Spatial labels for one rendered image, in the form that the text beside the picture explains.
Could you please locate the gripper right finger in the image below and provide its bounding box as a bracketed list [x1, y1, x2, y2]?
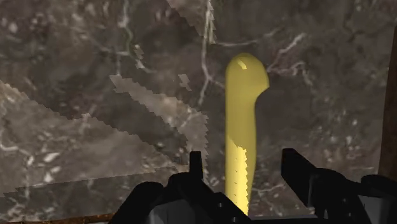
[281, 148, 397, 224]

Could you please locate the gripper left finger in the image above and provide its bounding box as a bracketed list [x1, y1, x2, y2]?
[109, 150, 253, 224]

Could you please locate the long yellow rounded utensil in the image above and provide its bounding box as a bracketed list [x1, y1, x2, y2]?
[224, 52, 270, 216]

